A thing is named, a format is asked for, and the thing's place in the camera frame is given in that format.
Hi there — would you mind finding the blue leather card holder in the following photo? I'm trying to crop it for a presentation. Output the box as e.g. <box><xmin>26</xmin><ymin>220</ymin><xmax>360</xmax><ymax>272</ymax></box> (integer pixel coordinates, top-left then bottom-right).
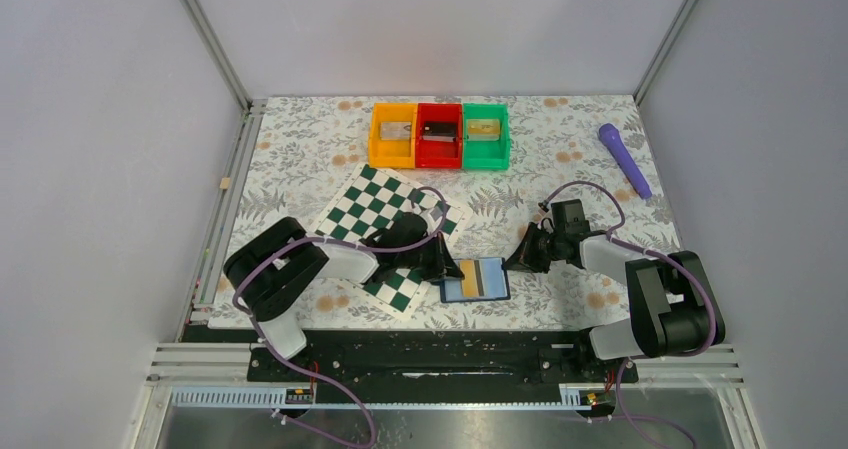
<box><xmin>439</xmin><ymin>257</ymin><xmax>511</xmax><ymax>304</ymax></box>

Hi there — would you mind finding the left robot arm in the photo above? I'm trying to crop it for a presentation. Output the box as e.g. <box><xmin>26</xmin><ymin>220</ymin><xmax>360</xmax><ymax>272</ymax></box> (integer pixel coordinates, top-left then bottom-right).
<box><xmin>223</xmin><ymin>212</ymin><xmax>464</xmax><ymax>360</ymax></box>

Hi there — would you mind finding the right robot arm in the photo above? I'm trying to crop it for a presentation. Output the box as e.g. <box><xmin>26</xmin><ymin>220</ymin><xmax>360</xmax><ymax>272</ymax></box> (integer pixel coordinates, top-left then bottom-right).
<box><xmin>503</xmin><ymin>199</ymin><xmax>725</xmax><ymax>361</ymax></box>

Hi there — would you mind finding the silver card box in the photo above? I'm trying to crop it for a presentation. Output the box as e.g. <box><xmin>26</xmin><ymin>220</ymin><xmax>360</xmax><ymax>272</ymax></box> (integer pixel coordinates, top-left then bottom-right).
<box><xmin>378</xmin><ymin>121</ymin><xmax>413</xmax><ymax>141</ymax></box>

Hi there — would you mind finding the black card box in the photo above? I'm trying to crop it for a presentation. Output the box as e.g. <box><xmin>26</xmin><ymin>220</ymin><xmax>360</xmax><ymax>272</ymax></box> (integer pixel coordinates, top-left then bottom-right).
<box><xmin>420</xmin><ymin>121</ymin><xmax>458</xmax><ymax>143</ymax></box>

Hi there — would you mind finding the gold card box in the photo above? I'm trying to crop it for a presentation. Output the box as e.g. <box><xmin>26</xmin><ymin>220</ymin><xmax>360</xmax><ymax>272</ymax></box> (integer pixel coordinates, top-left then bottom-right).
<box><xmin>465</xmin><ymin>118</ymin><xmax>502</xmax><ymax>141</ymax></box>

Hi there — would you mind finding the floral table mat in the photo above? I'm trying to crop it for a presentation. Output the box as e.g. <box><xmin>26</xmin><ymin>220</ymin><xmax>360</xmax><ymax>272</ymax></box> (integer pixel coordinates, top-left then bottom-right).
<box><xmin>228</xmin><ymin>95</ymin><xmax>681</xmax><ymax>330</ymax></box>

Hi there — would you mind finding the green white chessboard mat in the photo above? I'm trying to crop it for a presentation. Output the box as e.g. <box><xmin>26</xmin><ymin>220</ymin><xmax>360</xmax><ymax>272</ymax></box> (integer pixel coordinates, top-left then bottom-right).
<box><xmin>309</xmin><ymin>163</ymin><xmax>473</xmax><ymax>320</ymax></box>

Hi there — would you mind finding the yellow plastic bin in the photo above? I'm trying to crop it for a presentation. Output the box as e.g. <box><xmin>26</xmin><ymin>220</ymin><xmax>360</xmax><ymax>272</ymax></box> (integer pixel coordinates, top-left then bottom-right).
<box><xmin>367</xmin><ymin>103</ymin><xmax>418</xmax><ymax>169</ymax></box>

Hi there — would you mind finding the red plastic bin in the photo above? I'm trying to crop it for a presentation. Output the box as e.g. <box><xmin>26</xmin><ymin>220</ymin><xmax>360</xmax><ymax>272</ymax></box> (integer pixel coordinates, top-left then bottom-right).
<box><xmin>415</xmin><ymin>103</ymin><xmax>463</xmax><ymax>169</ymax></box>

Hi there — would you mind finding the green plastic bin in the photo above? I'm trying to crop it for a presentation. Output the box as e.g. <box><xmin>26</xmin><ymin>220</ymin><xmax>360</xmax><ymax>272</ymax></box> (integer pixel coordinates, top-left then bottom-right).
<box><xmin>462</xmin><ymin>103</ymin><xmax>512</xmax><ymax>170</ymax></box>

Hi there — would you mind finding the purple toy microphone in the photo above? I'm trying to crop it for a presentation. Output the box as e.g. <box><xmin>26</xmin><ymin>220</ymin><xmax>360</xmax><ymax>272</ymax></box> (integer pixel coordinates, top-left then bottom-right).
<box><xmin>598</xmin><ymin>123</ymin><xmax>653</xmax><ymax>200</ymax></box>

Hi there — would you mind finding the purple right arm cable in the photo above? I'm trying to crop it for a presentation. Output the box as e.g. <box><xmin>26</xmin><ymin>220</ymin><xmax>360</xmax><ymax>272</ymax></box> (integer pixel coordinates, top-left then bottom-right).
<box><xmin>539</xmin><ymin>180</ymin><xmax>720</xmax><ymax>449</ymax></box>

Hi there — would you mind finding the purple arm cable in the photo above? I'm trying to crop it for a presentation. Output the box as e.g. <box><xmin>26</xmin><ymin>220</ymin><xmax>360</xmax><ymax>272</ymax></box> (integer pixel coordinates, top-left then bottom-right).
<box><xmin>539</xmin><ymin>180</ymin><xmax>720</xmax><ymax>449</ymax></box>
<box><xmin>230</xmin><ymin>186</ymin><xmax>450</xmax><ymax>449</ymax></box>

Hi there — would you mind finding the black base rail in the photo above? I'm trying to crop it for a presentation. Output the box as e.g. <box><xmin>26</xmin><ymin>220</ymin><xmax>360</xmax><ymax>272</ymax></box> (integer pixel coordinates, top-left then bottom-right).
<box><xmin>246</xmin><ymin>328</ymin><xmax>641</xmax><ymax>406</ymax></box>

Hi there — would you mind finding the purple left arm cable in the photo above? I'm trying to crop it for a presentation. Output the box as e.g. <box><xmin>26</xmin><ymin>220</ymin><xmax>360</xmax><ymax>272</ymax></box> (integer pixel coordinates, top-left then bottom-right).
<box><xmin>230</xmin><ymin>186</ymin><xmax>450</xmax><ymax>449</ymax></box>

